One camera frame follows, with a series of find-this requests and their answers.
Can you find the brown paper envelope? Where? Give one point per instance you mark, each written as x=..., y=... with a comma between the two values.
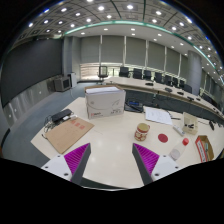
x=68, y=134

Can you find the white cardboard box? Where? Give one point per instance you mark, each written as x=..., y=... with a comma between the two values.
x=105, y=103

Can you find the open red carton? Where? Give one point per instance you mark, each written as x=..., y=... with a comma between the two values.
x=201, y=149

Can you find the black power adapter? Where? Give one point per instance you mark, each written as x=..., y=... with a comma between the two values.
x=61, y=115

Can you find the group of ceiling lights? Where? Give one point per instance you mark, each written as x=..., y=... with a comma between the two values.
x=101, y=8

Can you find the small open white box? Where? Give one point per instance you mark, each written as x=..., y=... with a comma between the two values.
x=190, y=125

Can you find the white paper sheet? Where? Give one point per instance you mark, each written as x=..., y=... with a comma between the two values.
x=157, y=115

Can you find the flat round red coaster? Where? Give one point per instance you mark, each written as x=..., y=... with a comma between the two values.
x=163, y=138

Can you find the black bag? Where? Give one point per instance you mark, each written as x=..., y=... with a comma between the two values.
x=133, y=106

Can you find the red flowered ceramic mug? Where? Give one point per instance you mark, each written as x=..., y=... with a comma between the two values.
x=142, y=132

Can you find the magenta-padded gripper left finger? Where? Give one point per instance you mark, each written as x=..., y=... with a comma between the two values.
x=77, y=156

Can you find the group of black office chairs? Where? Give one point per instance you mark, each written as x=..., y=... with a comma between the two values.
x=137, y=73

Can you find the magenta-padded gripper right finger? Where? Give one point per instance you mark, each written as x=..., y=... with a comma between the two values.
x=146, y=157

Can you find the white remote control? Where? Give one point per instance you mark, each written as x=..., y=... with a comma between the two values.
x=178, y=130

